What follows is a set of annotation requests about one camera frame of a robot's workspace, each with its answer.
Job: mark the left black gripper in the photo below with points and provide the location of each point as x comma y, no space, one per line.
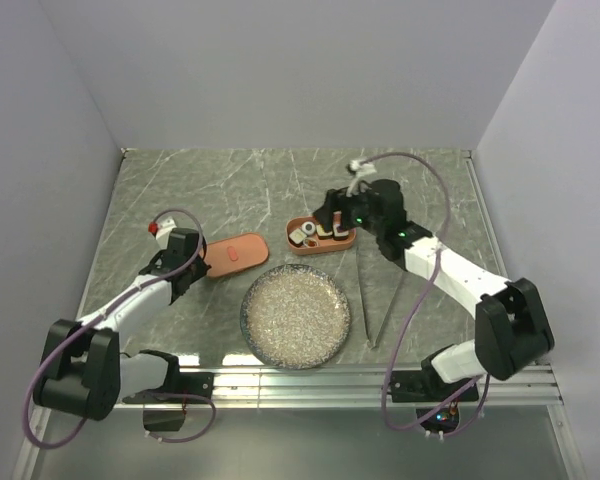
201,268

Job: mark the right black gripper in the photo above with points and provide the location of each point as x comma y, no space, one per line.
335,200

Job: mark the red topped sushi piece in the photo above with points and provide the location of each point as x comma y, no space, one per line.
340,234

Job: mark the cream topped sushi piece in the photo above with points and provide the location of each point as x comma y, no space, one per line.
323,233

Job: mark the white round sushi piece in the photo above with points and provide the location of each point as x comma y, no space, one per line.
308,228

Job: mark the orange topped sushi cup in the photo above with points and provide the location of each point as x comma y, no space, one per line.
311,243

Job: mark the orange lunch box base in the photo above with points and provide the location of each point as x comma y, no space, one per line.
326,245

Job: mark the orange lunch box lid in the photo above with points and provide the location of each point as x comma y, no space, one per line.
235,254

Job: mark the metal tongs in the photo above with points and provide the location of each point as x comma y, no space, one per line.
372,342

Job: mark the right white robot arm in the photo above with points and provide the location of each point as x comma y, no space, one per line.
511,328

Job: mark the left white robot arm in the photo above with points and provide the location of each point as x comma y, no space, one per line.
80,369

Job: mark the speckled round plate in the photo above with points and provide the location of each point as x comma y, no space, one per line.
295,317

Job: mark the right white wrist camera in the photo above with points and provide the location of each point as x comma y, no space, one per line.
359,168

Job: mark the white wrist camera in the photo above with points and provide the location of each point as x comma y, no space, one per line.
359,168
161,229

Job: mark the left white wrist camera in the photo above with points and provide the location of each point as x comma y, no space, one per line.
161,229

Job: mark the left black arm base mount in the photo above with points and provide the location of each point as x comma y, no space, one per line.
185,388

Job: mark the aluminium front rail frame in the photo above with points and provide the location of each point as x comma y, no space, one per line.
358,386

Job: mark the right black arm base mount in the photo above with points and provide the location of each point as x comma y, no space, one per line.
421,386

